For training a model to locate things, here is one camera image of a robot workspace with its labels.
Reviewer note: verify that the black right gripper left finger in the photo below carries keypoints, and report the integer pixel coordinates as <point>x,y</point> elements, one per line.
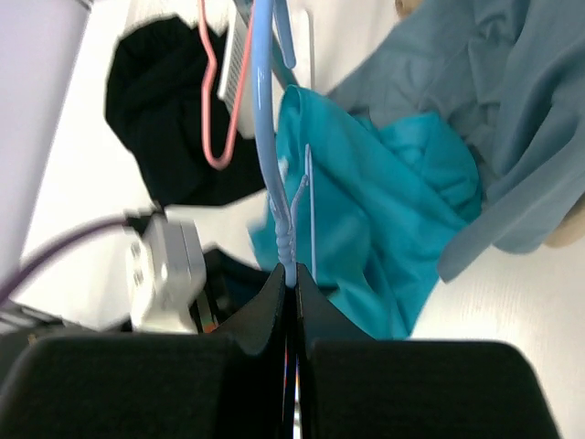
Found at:
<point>235,382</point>

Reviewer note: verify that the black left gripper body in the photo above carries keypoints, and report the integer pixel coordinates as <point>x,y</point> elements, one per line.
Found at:
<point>236,297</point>

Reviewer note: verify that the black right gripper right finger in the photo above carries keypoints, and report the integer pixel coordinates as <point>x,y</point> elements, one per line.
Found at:
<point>354,386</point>

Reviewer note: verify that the teal t shirt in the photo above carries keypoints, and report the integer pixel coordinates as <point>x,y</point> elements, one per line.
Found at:
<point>384,204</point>

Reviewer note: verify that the black t shirt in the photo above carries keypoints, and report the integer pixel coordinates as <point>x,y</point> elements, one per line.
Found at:
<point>153,105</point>

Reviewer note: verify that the pink wire hanger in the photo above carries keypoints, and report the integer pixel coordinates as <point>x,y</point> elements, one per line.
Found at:
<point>218,163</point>

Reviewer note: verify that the light blue wire hanger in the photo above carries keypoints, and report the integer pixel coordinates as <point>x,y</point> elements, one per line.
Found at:
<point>266,15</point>

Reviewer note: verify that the beige t shirt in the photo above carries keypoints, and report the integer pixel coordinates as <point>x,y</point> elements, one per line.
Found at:
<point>571,229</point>

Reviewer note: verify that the grey blue t shirt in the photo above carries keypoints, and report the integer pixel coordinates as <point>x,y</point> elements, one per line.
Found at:
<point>508,77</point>

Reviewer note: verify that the white perforated plastic basket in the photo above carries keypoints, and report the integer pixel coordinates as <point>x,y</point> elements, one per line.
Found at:
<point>239,18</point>

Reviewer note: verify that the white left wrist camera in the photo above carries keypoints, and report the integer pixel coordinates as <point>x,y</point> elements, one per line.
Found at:
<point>166,272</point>

